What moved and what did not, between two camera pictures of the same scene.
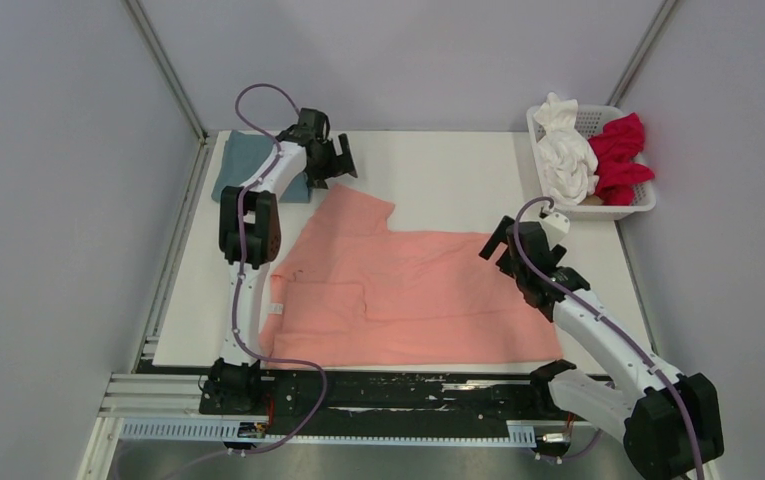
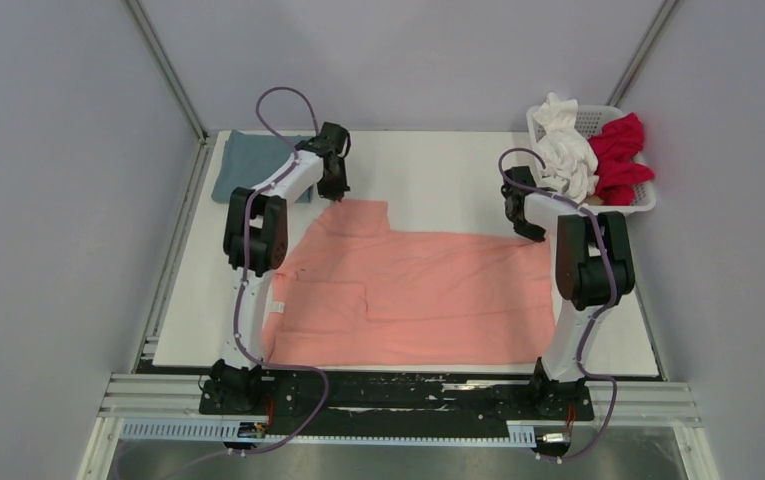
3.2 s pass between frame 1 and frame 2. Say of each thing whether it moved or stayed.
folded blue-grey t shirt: stayed
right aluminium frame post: stayed
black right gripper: moved
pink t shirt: stayed
